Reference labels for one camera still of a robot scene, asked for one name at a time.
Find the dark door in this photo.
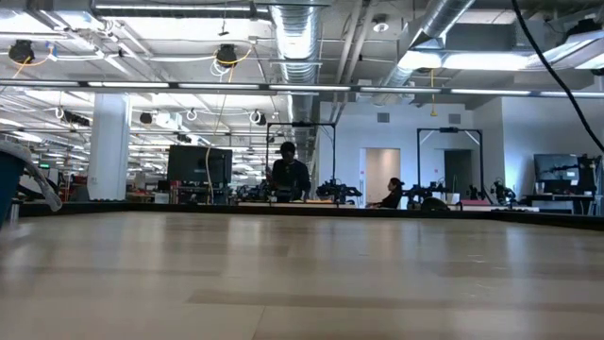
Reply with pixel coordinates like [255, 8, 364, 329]
[443, 148, 474, 197]

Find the black ceiling cable reel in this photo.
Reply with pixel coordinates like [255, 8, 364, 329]
[215, 42, 239, 67]
[8, 39, 37, 64]

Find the blue plastic bin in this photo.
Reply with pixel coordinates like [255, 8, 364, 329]
[0, 150, 27, 230]

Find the black monitor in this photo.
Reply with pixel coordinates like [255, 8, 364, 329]
[166, 144, 234, 188]

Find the bright ceiling light panel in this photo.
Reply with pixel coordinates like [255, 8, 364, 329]
[400, 49, 532, 72]

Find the white ceiling light fixture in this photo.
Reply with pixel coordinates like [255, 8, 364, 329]
[526, 27, 604, 72]

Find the ribbed silver air duct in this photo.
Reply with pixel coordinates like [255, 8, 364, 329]
[269, 4, 323, 160]

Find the person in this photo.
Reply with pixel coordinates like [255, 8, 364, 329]
[270, 140, 312, 203]
[367, 177, 406, 210]

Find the dark office desk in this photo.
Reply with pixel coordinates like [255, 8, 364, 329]
[523, 192, 603, 216]

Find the yellow hanging cord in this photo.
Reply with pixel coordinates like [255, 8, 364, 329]
[428, 68, 438, 118]

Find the large grey waffle towel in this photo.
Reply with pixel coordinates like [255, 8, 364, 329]
[0, 140, 63, 213]

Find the white building column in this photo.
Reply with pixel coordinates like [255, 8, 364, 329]
[87, 92, 133, 202]

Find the long ceiling light bar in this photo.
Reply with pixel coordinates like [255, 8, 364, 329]
[0, 79, 604, 98]

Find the grey desk monitor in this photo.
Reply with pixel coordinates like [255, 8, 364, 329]
[533, 153, 581, 183]

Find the pale doorway panel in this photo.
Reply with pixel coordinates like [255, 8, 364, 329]
[362, 147, 402, 207]

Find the black hanging cable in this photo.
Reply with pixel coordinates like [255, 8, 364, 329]
[511, 0, 604, 153]

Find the silver spiral air duct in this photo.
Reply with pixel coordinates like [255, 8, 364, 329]
[400, 0, 477, 79]

